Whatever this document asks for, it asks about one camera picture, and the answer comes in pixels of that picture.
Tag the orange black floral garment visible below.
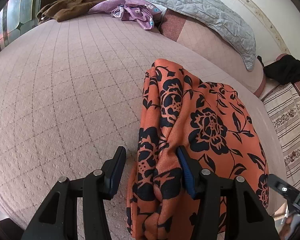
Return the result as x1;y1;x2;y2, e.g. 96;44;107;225
127;59;269;239

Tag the striped floral pillow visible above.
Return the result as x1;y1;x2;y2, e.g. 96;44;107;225
263;83;300;191

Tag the pink quilted bed cover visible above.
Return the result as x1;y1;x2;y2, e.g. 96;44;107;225
0;14;287;239

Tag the pink maroon bolster cushion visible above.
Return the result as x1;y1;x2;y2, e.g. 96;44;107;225
159;9;266;97

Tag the purple floral garment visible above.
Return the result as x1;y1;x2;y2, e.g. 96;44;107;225
88;0;162;30

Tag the grey quilted pillow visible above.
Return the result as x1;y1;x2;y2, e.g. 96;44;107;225
149;0;256;71

